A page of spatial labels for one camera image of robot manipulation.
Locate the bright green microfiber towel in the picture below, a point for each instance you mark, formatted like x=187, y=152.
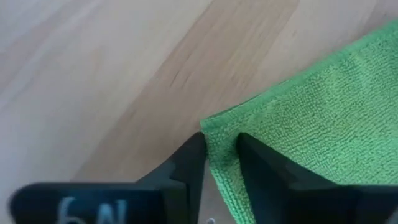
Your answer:
x=326, y=124

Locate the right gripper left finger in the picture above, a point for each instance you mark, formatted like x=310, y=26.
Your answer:
x=155, y=202

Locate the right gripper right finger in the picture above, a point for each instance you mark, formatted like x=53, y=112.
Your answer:
x=295, y=199

